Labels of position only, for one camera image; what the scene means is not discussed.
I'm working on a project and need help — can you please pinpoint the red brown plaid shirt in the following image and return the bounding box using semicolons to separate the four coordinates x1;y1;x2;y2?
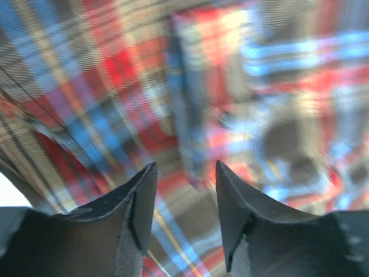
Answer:
1;1;368;276

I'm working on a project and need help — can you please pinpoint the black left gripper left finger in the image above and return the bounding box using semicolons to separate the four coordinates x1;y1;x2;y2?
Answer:
1;163;157;276

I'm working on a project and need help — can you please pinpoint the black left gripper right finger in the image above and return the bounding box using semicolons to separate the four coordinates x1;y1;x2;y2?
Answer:
216;162;368;276

